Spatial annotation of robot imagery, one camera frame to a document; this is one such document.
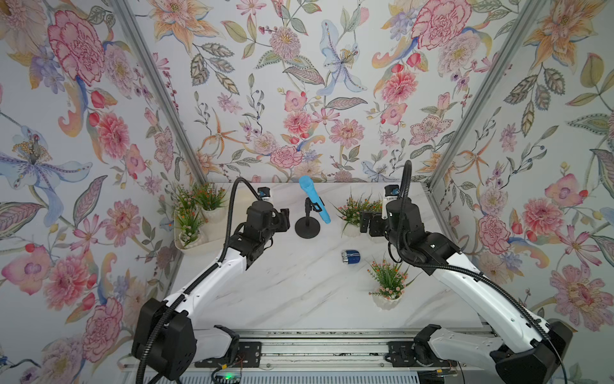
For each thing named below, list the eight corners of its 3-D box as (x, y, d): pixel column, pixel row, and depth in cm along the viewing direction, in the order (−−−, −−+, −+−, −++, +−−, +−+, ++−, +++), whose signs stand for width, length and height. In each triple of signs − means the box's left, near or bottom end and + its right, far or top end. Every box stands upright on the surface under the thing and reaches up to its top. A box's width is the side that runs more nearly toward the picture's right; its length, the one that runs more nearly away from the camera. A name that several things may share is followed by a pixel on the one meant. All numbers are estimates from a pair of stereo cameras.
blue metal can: (342, 264, 96) (343, 260, 93) (341, 254, 99) (342, 249, 96) (359, 264, 96) (361, 260, 93) (358, 254, 99) (359, 250, 96)
